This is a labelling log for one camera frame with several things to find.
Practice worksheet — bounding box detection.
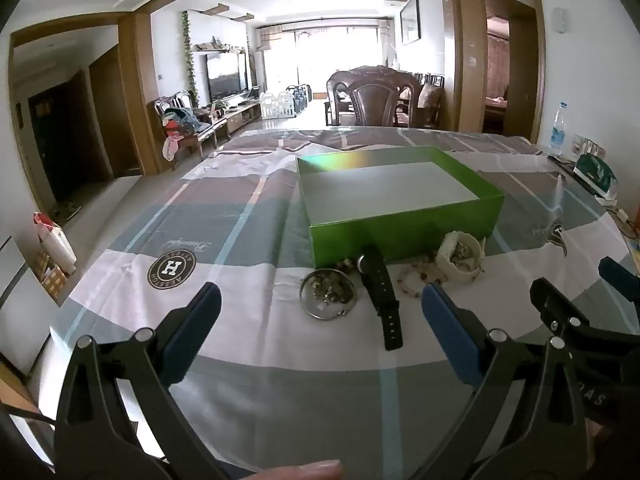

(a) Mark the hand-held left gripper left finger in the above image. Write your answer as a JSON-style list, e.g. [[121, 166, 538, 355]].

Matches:
[[55, 282, 231, 480]]

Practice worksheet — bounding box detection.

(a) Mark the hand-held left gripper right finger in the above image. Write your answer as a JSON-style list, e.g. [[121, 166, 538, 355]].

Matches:
[[410, 282, 588, 480]]

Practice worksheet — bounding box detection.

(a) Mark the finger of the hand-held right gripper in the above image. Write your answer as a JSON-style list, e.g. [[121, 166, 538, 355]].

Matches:
[[530, 277, 640, 356], [597, 256, 640, 306]]

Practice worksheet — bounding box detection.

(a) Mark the pale bead bracelet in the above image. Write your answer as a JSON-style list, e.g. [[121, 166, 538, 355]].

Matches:
[[397, 257, 451, 301]]

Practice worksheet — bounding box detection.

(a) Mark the green cardboard box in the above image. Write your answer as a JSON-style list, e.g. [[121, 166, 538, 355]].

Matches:
[[296, 146, 505, 268]]

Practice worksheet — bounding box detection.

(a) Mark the tangled metal jewelry pile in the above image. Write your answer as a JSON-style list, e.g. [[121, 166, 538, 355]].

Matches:
[[310, 271, 356, 306], [447, 241, 482, 272]]

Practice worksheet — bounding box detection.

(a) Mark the person's left hand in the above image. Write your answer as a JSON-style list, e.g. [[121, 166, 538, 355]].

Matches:
[[259, 460, 344, 480]]

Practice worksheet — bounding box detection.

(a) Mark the black wristwatch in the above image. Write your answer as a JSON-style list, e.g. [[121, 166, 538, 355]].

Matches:
[[356, 245, 405, 352]]

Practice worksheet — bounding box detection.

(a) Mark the green and white carton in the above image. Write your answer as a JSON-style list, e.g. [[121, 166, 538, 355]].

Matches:
[[572, 154, 619, 204]]

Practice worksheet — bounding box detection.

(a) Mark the grey checked printed tablecloth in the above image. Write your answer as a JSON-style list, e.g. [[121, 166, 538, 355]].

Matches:
[[47, 127, 640, 480]]

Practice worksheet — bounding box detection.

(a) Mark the small pale printed box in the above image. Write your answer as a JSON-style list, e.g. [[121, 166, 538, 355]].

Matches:
[[574, 135, 607, 161]]

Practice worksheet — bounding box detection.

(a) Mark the clear plastic water bottle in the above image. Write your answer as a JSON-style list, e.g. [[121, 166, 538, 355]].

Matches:
[[549, 102, 570, 157]]

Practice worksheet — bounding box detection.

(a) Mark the white paper shopping bag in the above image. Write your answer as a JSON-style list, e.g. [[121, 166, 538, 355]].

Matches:
[[32, 212, 78, 276]]

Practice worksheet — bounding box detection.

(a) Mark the wooden armchair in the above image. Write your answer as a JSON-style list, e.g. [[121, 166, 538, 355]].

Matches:
[[155, 91, 232, 162]]

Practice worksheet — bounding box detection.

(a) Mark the pile of clothes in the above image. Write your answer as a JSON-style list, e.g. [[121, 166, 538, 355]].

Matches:
[[161, 106, 202, 162]]

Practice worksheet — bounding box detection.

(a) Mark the wooden television cabinet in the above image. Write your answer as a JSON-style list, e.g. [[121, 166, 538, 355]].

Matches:
[[200, 99, 263, 136]]

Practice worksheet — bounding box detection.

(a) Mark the dark wooden dining chair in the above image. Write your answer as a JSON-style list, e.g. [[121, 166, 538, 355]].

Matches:
[[417, 82, 447, 129]]

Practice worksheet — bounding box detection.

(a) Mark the white playpen fence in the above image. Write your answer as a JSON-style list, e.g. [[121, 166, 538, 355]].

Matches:
[[259, 91, 293, 120]]

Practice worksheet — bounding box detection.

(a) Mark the carved dark wooden chair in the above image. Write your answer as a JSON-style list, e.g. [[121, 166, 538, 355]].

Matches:
[[326, 66, 426, 128]]

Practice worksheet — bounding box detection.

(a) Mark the flat screen television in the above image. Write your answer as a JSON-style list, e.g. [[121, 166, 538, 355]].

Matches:
[[206, 52, 248, 103]]

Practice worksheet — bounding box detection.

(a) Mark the blue playpen fence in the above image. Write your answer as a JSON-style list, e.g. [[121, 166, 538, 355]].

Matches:
[[285, 85, 314, 113]]

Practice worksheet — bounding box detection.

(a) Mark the green leaf garland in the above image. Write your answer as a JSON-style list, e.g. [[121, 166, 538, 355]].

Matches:
[[181, 10, 200, 108]]

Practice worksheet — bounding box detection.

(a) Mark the framed wall picture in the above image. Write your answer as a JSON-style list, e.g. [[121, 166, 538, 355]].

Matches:
[[399, 0, 421, 43]]

